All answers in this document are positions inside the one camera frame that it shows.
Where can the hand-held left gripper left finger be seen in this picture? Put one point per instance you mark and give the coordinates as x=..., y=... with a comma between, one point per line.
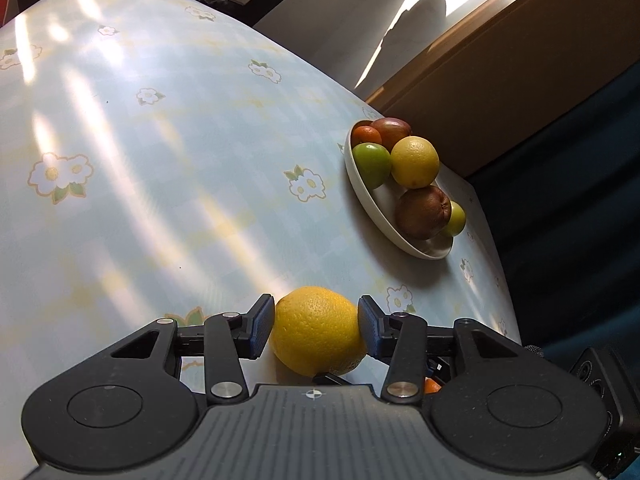
x=261, y=327

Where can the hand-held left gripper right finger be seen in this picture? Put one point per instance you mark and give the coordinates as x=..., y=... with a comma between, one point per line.
x=370, y=327

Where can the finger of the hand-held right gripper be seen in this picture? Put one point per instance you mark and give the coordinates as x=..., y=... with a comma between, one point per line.
x=332, y=379

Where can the large yellow orange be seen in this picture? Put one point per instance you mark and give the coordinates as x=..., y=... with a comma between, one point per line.
x=315, y=330
x=415, y=160

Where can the orange tangerine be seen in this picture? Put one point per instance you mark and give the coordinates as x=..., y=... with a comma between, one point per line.
x=365, y=135
x=432, y=386

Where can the beige round plate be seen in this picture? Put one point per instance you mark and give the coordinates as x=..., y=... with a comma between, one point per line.
x=380, y=210

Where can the brownish red apple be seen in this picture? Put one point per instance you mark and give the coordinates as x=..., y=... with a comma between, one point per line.
x=422, y=212

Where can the yellow-green citrus fruit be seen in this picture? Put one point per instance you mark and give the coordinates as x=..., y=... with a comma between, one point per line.
x=457, y=217

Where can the green citrus fruit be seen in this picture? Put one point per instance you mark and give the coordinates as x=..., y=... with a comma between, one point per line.
x=372, y=164

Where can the dark red apple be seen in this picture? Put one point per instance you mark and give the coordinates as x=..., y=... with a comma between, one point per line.
x=395, y=127

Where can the dark blue curtain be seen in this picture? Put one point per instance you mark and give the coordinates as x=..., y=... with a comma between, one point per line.
x=575, y=235

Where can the wooden panel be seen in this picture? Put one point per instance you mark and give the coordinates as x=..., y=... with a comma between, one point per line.
x=525, y=70

